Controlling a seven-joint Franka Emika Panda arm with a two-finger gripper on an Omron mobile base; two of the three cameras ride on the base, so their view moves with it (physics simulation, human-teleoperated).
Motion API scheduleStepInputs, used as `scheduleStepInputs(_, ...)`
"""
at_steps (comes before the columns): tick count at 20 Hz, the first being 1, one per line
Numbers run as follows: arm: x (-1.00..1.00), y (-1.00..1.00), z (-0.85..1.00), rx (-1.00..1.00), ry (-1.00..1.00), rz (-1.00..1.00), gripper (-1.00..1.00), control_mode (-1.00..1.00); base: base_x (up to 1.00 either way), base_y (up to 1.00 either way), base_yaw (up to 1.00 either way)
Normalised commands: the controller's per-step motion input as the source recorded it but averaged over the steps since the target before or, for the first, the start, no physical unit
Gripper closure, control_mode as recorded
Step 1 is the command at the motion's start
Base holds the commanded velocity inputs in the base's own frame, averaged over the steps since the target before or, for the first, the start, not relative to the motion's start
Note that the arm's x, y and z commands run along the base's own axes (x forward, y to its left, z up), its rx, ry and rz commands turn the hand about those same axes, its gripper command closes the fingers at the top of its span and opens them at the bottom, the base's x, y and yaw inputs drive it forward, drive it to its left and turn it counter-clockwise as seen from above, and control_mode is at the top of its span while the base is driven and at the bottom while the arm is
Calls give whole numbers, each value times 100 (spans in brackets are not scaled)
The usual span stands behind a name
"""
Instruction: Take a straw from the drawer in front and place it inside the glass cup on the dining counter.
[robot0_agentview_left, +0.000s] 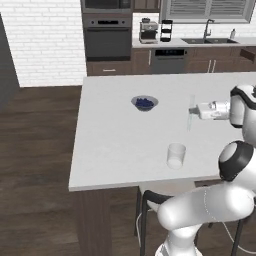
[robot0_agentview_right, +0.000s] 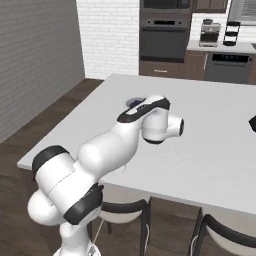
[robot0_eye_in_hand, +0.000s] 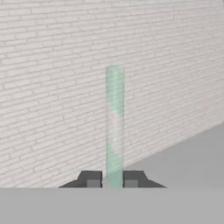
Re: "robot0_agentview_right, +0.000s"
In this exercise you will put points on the dark built-in microwave oven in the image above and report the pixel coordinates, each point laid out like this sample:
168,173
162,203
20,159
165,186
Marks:
165,4

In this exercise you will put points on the dark wall oven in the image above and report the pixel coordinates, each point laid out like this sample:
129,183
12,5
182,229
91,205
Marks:
163,40

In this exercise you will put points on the grey framed window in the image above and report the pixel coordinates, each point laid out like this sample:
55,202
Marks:
245,11

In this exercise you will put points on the black and white chair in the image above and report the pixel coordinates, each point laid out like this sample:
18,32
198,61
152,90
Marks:
226,233
128,210

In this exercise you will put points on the grey dishwasher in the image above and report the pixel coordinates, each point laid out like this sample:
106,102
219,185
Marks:
228,68

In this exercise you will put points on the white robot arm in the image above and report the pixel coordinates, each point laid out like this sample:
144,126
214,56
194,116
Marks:
110,150

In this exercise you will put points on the brown base cupboards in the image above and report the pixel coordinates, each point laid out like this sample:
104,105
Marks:
195,65

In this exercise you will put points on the silver coffee machine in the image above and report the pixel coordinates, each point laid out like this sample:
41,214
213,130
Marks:
209,33

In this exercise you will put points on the black tiered stand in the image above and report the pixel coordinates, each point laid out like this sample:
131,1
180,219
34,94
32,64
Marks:
231,33

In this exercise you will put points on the black object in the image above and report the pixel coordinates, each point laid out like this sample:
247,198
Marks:
253,123

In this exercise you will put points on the brown wall cupboard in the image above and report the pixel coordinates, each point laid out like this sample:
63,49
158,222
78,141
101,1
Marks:
210,5

